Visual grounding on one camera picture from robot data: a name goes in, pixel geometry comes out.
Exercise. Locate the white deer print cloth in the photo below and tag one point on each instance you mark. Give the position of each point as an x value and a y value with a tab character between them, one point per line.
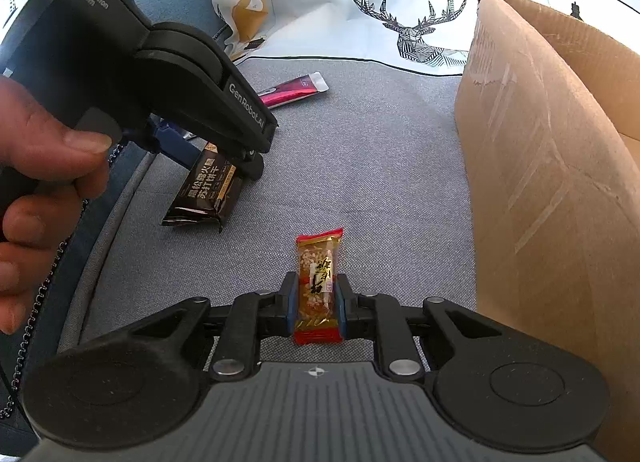
320	12

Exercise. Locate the cardboard box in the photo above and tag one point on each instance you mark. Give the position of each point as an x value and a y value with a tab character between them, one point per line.
550	182

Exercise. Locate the red and gold nut bar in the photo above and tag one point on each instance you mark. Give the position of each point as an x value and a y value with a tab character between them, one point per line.
316	287

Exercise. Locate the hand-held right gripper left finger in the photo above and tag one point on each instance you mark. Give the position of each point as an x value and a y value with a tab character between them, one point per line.
291	303

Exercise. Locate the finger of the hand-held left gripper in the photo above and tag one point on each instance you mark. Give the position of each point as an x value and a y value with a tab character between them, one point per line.
247	165
170	140

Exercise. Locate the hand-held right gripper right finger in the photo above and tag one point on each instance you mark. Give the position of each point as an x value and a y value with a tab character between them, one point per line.
341	303

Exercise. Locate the magenta sachet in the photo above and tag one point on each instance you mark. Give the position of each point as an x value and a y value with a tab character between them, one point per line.
292	90

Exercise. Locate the person's left hand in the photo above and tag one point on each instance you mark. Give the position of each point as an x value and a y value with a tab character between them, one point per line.
45	132

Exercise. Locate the dark brown biscuit packet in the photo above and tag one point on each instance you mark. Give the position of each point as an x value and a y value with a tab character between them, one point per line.
207	189

